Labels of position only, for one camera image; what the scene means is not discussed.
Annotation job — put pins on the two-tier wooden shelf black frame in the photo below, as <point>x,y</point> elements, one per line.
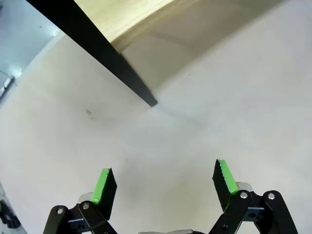
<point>97,41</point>

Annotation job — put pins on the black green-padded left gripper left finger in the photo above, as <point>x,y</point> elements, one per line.
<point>107,192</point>

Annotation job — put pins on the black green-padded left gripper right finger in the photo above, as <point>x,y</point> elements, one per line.
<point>223,187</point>

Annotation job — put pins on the white power strip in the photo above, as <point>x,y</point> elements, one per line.
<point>7,83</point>

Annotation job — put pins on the small black bracket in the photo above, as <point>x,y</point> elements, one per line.
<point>7,214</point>

